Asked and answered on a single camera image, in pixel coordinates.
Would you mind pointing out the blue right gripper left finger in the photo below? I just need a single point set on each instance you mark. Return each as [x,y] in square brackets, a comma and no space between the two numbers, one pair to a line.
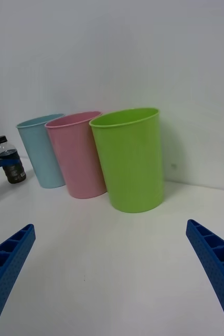
[6,273]

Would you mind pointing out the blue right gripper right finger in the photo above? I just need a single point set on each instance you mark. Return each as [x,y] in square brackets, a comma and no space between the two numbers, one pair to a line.
[219,267]

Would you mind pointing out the dark drink plastic bottle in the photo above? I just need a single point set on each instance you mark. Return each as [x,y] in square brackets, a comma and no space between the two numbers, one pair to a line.
[13,174]

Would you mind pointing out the pale blue plastic bin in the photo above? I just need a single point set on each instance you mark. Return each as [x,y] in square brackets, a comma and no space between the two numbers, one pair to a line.
[42,152]

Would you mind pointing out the pink plastic bin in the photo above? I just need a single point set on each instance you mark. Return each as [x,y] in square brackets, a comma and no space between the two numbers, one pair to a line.
[80,157]

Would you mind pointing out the green plastic bin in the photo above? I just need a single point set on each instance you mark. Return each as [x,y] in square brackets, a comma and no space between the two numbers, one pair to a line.
[132,162]

